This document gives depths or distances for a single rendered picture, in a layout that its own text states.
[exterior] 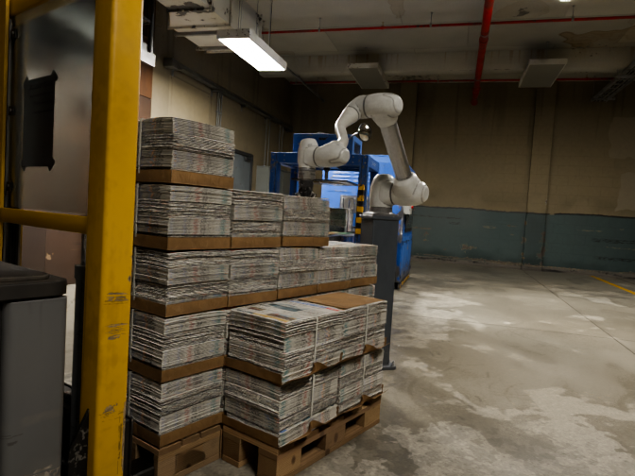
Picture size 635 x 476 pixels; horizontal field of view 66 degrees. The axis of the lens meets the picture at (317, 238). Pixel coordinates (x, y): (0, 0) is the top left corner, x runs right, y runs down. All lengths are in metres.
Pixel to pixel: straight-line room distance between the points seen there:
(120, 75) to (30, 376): 0.79
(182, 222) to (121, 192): 0.41
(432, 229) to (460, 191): 1.09
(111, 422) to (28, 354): 0.30
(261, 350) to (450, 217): 10.24
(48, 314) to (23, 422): 0.26
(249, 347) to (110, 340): 0.62
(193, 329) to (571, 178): 10.90
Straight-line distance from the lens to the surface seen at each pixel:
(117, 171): 1.40
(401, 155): 2.97
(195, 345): 1.88
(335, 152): 2.39
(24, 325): 1.37
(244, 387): 1.96
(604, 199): 12.26
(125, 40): 1.46
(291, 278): 2.21
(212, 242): 1.85
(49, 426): 1.48
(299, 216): 2.23
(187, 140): 1.77
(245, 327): 1.89
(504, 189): 11.93
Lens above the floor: 1.00
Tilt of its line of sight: 3 degrees down
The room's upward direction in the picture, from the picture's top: 4 degrees clockwise
